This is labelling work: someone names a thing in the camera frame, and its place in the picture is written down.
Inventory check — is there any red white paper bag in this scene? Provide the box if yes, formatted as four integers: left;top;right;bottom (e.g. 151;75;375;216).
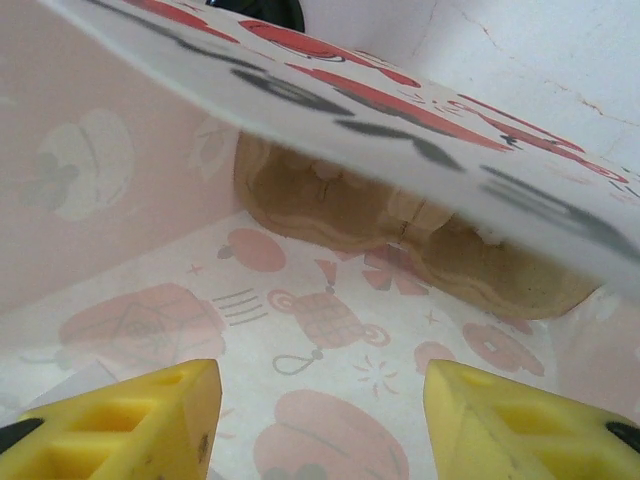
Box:
0;0;640;480

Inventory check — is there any pulp cup carrier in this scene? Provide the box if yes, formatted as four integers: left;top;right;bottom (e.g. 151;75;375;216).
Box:
232;133;610;322

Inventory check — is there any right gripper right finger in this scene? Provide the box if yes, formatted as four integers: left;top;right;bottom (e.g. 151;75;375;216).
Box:
421;357;640;480

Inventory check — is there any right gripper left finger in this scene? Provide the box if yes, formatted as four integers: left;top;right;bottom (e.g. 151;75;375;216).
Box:
0;357;224;480

